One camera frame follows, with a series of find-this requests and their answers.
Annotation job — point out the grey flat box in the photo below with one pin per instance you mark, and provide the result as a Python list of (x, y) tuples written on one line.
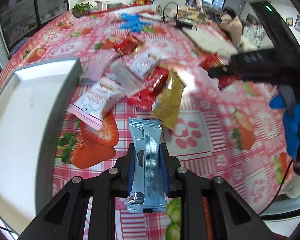
[(114, 5)]

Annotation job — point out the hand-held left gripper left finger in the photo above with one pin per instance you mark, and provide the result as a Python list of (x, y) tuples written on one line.
[(130, 175)]

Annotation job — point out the pile of food containers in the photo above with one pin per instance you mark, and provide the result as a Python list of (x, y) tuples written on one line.
[(195, 11)]

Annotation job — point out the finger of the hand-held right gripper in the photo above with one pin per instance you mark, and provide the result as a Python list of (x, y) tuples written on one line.
[(252, 58), (222, 72)]

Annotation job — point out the white storage box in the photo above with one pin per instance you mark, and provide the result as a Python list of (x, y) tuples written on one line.
[(27, 130)]

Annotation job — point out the black power adapter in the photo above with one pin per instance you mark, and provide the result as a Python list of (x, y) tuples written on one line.
[(185, 23)]

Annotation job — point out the person's right hand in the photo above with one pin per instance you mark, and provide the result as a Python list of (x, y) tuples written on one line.
[(292, 130)]

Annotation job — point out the gold snack packet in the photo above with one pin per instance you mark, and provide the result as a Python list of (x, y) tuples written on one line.
[(168, 100)]

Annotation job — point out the small white carton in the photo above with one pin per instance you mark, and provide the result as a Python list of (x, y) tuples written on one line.
[(100, 5)]

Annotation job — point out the green potted plant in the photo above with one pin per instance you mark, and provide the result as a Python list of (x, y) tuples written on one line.
[(81, 8)]

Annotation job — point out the glass display cabinet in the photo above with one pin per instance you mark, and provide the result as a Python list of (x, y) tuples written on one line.
[(22, 17)]

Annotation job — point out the blue rubber glove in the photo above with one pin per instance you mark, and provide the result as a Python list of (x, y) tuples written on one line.
[(133, 21)]

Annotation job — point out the light blue snack packet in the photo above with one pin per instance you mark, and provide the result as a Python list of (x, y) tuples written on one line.
[(150, 155)]

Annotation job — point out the silver white snack packet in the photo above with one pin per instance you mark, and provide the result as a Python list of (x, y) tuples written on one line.
[(125, 77)]

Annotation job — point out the red white snack packet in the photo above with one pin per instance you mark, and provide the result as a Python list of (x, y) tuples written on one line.
[(126, 45)]

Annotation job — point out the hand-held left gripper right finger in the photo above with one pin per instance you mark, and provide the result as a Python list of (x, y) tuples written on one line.
[(164, 170)]

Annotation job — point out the framed wall picture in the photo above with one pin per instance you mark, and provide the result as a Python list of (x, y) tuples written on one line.
[(289, 21), (299, 23)]

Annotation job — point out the blue white patterned cloth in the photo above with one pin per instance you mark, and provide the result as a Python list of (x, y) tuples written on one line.
[(252, 31)]

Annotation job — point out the pale lavender snack packet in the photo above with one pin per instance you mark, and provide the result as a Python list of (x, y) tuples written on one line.
[(97, 67)]

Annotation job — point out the pink strawberry print tablecloth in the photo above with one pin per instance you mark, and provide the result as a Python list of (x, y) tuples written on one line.
[(202, 130)]

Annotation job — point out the pink white cookie print packet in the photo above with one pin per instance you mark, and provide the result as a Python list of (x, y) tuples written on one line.
[(95, 100), (145, 63)]

